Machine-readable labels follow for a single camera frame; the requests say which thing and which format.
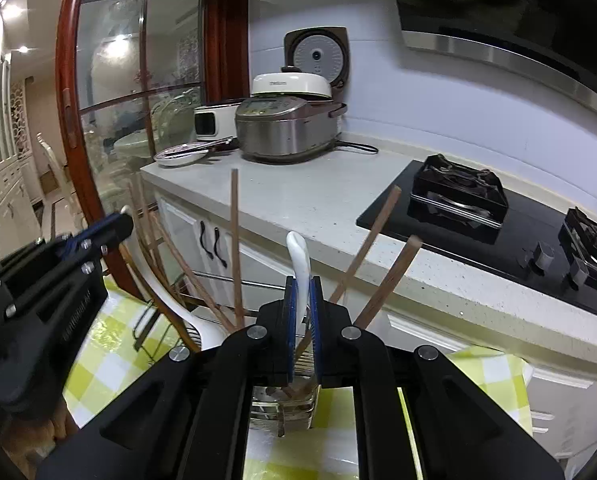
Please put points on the person's left hand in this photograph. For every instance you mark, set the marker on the person's left hand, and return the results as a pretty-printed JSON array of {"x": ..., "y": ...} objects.
[{"x": 43, "y": 432}]

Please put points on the black burner grate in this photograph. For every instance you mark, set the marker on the black burner grate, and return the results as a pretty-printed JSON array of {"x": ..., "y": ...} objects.
[
  {"x": 453, "y": 210},
  {"x": 593, "y": 240}
]

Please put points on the speckled stone countertop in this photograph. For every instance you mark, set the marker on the speckled stone countertop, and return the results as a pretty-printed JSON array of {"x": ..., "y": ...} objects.
[{"x": 303, "y": 195}]

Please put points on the white domed appliance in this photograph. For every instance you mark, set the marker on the white domed appliance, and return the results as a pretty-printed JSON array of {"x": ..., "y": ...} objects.
[{"x": 291, "y": 85}]

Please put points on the silver rice cooker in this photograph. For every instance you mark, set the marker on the silver rice cooker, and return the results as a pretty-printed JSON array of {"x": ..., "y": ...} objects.
[{"x": 278, "y": 135}]

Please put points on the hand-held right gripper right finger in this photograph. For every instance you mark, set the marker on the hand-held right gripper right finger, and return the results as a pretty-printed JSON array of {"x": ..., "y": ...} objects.
[{"x": 331, "y": 340}]

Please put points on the white carved sideboard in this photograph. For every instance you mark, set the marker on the white carved sideboard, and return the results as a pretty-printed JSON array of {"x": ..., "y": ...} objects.
[{"x": 3, "y": 200}]

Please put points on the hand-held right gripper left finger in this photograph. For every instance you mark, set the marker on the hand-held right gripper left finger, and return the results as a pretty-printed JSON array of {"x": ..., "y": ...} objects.
[{"x": 278, "y": 340}]

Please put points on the ceiling spotlight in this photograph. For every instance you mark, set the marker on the ceiling spotlight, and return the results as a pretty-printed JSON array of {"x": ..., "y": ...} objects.
[
  {"x": 13, "y": 10},
  {"x": 23, "y": 49}
]

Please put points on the black glass gas cooktop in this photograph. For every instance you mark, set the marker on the black glass gas cooktop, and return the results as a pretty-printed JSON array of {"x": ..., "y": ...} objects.
[{"x": 458, "y": 245}]

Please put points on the white ceramic spoon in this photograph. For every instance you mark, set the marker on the white ceramic spoon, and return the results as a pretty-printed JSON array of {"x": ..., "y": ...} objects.
[
  {"x": 298, "y": 260},
  {"x": 206, "y": 337}
]

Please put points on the small white boxy appliance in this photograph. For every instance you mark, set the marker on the small white boxy appliance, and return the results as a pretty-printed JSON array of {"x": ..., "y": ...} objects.
[{"x": 218, "y": 120}]

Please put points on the green checked tablecloth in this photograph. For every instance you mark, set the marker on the green checked tablecloth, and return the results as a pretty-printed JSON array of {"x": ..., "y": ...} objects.
[{"x": 108, "y": 335}]

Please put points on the white dining chair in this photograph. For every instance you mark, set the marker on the white dining chair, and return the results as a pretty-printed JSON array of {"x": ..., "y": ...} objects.
[{"x": 48, "y": 150}]

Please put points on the black range hood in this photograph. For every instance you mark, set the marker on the black range hood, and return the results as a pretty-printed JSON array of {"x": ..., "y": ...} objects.
[{"x": 478, "y": 0}]

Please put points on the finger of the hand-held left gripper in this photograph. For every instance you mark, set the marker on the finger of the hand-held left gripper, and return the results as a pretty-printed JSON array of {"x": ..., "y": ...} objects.
[
  {"x": 103, "y": 247},
  {"x": 93, "y": 230}
]

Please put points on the round plate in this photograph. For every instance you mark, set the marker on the round plate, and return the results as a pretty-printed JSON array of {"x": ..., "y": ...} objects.
[{"x": 178, "y": 156}]

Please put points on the grey stove knob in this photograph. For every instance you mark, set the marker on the grey stove knob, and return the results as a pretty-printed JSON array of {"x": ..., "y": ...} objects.
[
  {"x": 578, "y": 275},
  {"x": 541, "y": 255}
]

